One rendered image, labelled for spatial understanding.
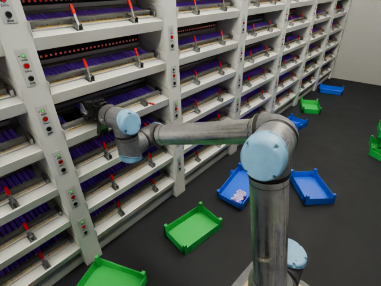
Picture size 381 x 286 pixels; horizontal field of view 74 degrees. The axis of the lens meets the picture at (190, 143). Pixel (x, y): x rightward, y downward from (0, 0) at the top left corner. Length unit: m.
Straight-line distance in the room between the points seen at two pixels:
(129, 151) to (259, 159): 0.54
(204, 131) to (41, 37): 0.65
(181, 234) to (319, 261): 0.78
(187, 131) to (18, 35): 0.64
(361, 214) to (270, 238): 1.28
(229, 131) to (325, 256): 1.07
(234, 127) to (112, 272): 1.06
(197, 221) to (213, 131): 0.93
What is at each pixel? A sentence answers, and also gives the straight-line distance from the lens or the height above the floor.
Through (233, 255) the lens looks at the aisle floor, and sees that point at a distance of 1.58.
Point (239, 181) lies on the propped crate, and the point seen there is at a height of 0.06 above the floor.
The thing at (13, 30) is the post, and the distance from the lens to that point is 1.05.
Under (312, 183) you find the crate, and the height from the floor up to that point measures 0.00.
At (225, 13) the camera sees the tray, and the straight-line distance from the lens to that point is 1.79.
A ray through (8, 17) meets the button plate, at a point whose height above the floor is 1.22.
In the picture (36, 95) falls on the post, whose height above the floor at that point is 0.97.
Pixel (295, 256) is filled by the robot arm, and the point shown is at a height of 0.39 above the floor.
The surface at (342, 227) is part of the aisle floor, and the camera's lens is 1.90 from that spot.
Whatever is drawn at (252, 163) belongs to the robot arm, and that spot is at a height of 0.90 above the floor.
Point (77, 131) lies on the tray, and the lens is 1.22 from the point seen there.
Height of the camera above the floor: 1.28
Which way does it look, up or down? 31 degrees down
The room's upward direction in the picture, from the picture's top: 2 degrees counter-clockwise
